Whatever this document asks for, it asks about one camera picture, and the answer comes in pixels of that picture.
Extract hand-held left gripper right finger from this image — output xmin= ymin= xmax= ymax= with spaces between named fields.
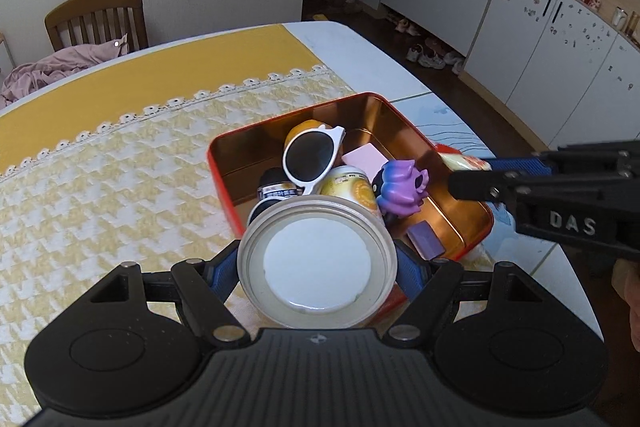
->
xmin=384 ymin=239 xmax=548 ymax=343

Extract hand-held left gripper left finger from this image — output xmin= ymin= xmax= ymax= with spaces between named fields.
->
xmin=90 ymin=239 xmax=251 ymax=343

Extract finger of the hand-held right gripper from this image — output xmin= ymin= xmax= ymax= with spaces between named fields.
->
xmin=487 ymin=139 xmax=640 ymax=175
xmin=446 ymin=171 xmax=551 ymax=206

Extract red and yellow snack packet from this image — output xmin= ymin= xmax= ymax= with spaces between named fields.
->
xmin=434 ymin=146 xmax=493 ymax=172

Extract beige round can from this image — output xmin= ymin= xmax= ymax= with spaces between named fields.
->
xmin=236 ymin=196 xmax=398 ymax=329

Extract yellow and white drink can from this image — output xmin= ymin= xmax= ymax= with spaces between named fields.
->
xmin=320 ymin=165 xmax=383 ymax=223

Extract pale pink rectangular block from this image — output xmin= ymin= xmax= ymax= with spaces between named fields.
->
xmin=341 ymin=143 xmax=396 ymax=180

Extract red metal tin box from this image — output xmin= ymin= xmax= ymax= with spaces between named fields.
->
xmin=207 ymin=92 xmax=495 ymax=323

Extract person's right hand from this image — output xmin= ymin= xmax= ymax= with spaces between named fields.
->
xmin=611 ymin=257 xmax=640 ymax=353

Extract purple rectangular block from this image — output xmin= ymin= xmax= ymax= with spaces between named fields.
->
xmin=405 ymin=222 xmax=447 ymax=260

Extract purple toy figure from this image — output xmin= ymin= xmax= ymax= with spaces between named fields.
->
xmin=372 ymin=159 xmax=432 ymax=215

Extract small black can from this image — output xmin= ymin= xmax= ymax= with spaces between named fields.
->
xmin=248 ymin=167 xmax=303 ymax=225

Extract yellow houndstooth tablecloth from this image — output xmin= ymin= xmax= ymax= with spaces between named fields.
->
xmin=0 ymin=23 xmax=501 ymax=418

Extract orange fruit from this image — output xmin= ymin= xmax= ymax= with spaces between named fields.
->
xmin=285 ymin=119 xmax=326 ymax=148

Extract pink cloth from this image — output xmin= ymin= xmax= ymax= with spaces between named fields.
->
xmin=0 ymin=34 xmax=128 ymax=110

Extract wooden chair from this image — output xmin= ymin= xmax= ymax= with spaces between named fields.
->
xmin=44 ymin=0 xmax=150 ymax=50

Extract white wall cabinet unit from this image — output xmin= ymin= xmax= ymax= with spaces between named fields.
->
xmin=380 ymin=0 xmax=640 ymax=150

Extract white frame sunglasses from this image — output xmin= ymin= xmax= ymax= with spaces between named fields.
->
xmin=282 ymin=126 xmax=347 ymax=196

